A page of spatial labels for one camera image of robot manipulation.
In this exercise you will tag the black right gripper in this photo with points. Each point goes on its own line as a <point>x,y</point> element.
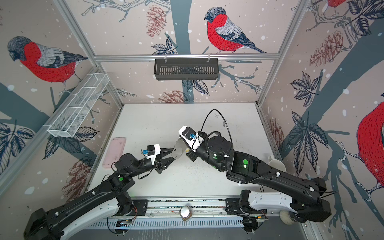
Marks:
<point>193,155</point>

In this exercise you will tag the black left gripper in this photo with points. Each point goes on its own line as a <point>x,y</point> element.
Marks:
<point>161,164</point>

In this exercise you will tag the silver metal keyring carabiner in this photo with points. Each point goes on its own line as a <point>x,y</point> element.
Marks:
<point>179,148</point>

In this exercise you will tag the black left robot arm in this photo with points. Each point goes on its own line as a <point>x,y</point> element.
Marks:
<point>109,198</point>

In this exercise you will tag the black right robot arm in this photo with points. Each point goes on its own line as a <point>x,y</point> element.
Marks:
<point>301,198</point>

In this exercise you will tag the pink rectangular tray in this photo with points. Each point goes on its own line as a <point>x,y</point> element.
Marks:
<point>114,152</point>

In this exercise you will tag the round silver knob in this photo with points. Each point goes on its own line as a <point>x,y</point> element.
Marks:
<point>185,213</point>

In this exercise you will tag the white ceramic mug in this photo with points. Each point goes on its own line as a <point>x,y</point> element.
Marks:
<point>277,164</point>

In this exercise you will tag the dark grey hanging shelf basket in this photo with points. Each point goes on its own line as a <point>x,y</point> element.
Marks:
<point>186,69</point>

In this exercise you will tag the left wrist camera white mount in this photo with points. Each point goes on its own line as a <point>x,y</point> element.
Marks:
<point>152,152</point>

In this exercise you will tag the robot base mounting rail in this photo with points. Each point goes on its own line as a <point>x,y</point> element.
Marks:
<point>158,214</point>

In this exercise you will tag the white wire mesh basket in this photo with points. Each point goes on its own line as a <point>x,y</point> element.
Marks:
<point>71,118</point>

